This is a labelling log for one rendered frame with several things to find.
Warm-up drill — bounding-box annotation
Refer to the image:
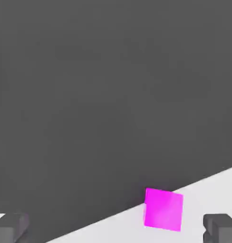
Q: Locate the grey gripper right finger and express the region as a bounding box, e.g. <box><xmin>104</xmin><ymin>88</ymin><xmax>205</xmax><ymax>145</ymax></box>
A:
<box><xmin>203</xmin><ymin>213</ymin><xmax>232</xmax><ymax>243</ymax></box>

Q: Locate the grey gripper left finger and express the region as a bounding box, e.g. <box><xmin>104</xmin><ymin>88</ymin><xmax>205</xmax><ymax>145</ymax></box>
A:
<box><xmin>0</xmin><ymin>213</ymin><xmax>29</xmax><ymax>243</ymax></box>

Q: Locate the small magenta cube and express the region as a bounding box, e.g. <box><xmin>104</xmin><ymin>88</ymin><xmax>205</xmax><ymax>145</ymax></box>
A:
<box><xmin>144</xmin><ymin>187</ymin><xmax>184</xmax><ymax>233</ymax></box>

